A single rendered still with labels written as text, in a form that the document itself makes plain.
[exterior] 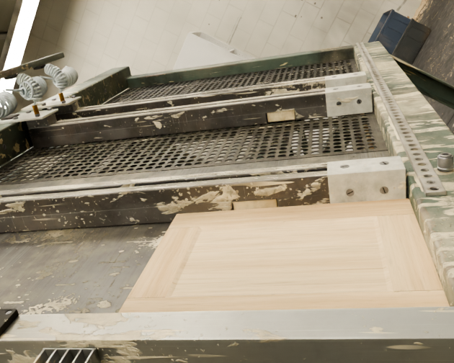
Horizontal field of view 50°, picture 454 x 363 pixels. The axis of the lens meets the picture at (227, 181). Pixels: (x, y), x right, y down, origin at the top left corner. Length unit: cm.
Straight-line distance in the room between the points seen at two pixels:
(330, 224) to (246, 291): 21
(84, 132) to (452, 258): 122
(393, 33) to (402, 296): 454
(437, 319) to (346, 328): 9
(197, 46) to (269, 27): 153
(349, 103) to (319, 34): 464
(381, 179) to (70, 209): 58
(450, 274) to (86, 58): 617
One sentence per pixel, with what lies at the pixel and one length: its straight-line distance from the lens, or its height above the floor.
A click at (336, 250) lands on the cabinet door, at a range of 72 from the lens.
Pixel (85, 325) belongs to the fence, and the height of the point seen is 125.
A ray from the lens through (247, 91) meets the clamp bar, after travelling 159.
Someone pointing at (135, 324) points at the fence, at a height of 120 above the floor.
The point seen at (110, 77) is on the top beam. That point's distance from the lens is 234.
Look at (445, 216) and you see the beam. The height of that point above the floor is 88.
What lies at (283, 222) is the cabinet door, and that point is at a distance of 80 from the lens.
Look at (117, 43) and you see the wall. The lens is 641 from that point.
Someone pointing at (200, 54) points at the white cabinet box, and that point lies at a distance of 471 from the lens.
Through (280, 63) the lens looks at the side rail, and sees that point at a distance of 231.
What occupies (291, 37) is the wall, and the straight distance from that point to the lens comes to 602.
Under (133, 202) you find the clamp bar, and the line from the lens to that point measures 92.
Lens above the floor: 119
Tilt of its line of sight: 1 degrees down
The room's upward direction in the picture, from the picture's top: 64 degrees counter-clockwise
